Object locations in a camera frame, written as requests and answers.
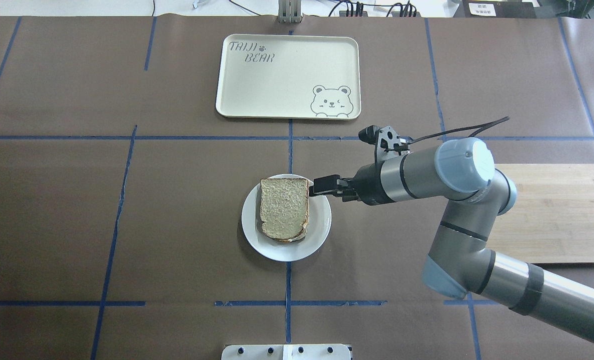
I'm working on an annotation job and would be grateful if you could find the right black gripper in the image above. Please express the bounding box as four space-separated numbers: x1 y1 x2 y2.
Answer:
309 162 394 206

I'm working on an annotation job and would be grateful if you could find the white round plate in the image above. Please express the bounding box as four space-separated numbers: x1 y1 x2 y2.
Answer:
240 174 332 262

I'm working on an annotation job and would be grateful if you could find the bread slice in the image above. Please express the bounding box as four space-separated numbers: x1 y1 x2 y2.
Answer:
259 177 310 243

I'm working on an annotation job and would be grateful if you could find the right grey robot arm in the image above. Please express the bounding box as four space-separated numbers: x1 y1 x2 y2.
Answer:
310 137 594 343

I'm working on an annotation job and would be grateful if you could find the cream bear tray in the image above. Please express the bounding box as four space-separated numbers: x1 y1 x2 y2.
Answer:
215 34 362 121

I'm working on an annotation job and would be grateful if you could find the wooden cutting board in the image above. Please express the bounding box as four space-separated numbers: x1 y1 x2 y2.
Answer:
487 163 594 264

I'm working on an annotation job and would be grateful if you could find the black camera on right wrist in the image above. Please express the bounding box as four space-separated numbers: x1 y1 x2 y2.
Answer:
358 125 411 164

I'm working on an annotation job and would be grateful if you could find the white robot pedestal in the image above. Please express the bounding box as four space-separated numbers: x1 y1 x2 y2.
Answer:
221 343 353 360

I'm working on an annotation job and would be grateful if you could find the aluminium frame post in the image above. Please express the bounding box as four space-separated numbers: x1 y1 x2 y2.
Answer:
278 0 303 24

